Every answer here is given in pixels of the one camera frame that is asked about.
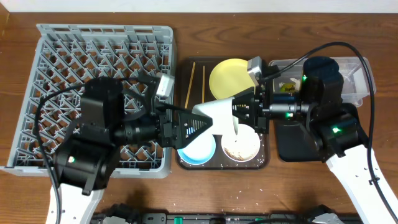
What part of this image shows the blue bowl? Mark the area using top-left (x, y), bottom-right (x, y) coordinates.
top-left (177, 133), bottom-right (216, 165)

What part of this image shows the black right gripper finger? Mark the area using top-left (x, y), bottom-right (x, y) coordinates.
top-left (233, 86), bottom-right (255, 103)
top-left (232, 98), bottom-right (257, 127)

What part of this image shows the grey plastic dish rack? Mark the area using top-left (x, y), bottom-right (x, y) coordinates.
top-left (1, 24), bottom-right (177, 177)

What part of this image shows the clear plastic waste bin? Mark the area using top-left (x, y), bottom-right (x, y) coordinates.
top-left (273, 57), bottom-right (370, 108)

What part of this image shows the wooden chopstick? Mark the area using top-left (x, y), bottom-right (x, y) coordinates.
top-left (184, 62), bottom-right (196, 109)
top-left (201, 66), bottom-right (206, 103)

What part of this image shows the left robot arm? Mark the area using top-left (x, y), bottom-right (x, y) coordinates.
top-left (46, 73), bottom-right (213, 223)

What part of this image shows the white cup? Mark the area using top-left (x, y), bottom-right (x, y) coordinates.
top-left (192, 97), bottom-right (239, 136)

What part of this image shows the green yellow snack wrapper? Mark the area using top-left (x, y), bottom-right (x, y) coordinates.
top-left (279, 82), bottom-right (301, 93)

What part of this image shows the black waste bin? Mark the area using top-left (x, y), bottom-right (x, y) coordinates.
top-left (274, 102), bottom-right (361, 162)

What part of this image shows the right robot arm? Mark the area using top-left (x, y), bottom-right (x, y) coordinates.
top-left (232, 56), bottom-right (397, 223)

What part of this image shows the pink bowl with rice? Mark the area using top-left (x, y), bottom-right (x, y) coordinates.
top-left (221, 124), bottom-right (261, 162)

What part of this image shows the yellow round plate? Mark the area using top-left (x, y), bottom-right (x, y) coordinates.
top-left (209, 58), bottom-right (254, 100)

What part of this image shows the dark brown serving tray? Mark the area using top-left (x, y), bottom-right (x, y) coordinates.
top-left (175, 57), bottom-right (270, 170)

